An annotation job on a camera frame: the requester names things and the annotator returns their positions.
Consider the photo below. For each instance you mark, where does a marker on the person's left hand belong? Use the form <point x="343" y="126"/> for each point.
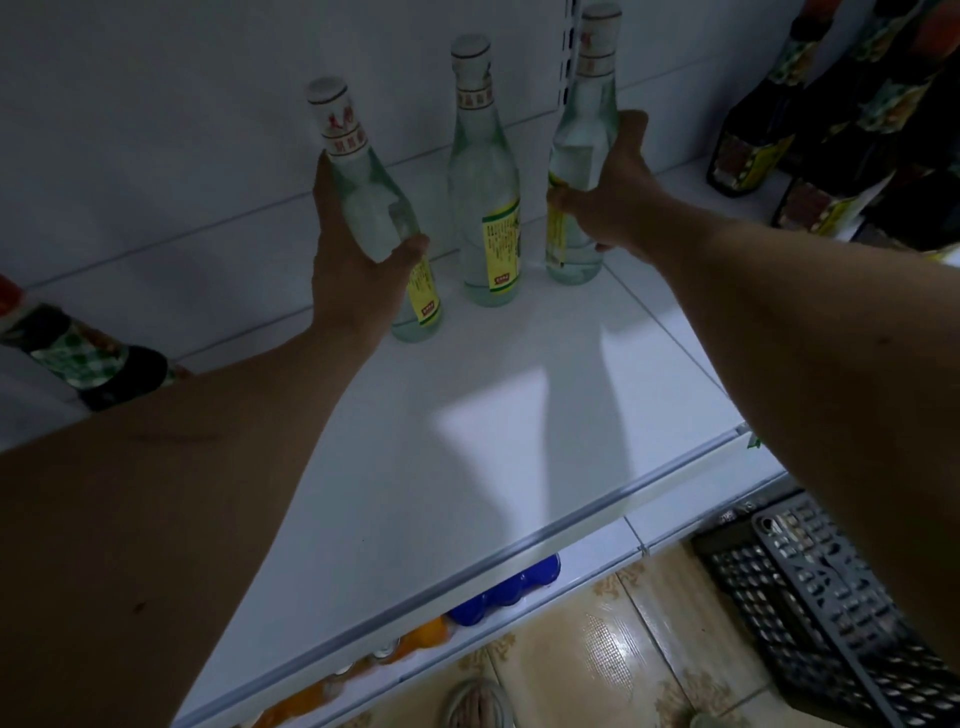
<point x="345" y="285"/>

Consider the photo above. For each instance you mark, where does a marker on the person's shoe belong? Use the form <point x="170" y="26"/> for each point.
<point x="478" y="706"/>

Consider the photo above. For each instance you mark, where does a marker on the person's right hand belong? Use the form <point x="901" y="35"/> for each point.
<point x="637" y="199"/>

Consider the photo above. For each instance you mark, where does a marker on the person's right thumb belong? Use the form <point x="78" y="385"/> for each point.
<point x="574" y="202"/>

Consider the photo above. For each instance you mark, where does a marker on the clear glass bottle yellow label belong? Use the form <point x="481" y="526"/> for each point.
<point x="371" y="199"/>
<point x="581" y="142"/>
<point x="484" y="187"/>

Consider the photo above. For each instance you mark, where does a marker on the person's left forearm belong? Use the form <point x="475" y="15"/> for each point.
<point x="165" y="510"/>

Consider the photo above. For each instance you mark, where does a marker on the white lower shelf board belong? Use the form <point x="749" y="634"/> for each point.
<point x="592" y="559"/>

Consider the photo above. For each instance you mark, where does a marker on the slotted white shelf upright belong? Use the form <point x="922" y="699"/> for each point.
<point x="570" y="52"/>

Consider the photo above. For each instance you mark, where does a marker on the person's left thumb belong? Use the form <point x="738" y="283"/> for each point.
<point x="401" y="253"/>

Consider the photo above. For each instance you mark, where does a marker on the person's right forearm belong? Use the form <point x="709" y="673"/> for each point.
<point x="832" y="360"/>

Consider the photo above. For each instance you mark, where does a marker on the black plastic crate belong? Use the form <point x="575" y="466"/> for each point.
<point x="832" y="622"/>

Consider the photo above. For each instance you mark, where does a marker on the white metal shelf board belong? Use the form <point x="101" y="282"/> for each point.
<point x="465" y="420"/>

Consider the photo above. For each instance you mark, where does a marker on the pack of blue bottles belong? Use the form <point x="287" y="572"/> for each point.
<point x="506" y="592"/>

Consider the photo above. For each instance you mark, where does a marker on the row of orange drink bottles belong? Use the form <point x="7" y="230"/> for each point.
<point x="360" y="667"/>

